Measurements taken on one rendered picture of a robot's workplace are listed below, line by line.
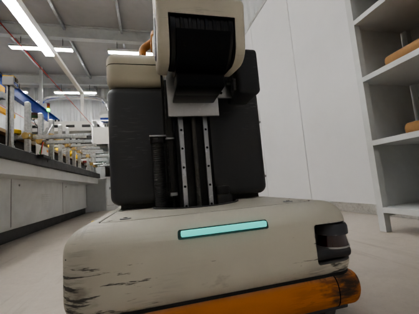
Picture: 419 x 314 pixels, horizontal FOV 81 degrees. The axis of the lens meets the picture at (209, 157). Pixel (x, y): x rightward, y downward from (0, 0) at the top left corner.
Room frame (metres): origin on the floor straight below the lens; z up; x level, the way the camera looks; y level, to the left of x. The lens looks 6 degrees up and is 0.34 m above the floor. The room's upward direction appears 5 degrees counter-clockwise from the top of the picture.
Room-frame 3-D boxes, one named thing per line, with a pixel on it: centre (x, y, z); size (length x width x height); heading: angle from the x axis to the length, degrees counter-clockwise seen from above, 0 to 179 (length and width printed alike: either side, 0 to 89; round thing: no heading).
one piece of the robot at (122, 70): (0.92, 0.08, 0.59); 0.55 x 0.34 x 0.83; 103
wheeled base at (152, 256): (0.83, 0.06, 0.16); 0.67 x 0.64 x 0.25; 14
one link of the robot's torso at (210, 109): (0.68, -0.04, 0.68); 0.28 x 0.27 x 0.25; 103
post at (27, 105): (1.92, 1.45, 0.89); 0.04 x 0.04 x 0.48; 14
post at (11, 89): (1.67, 1.38, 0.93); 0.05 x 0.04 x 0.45; 14
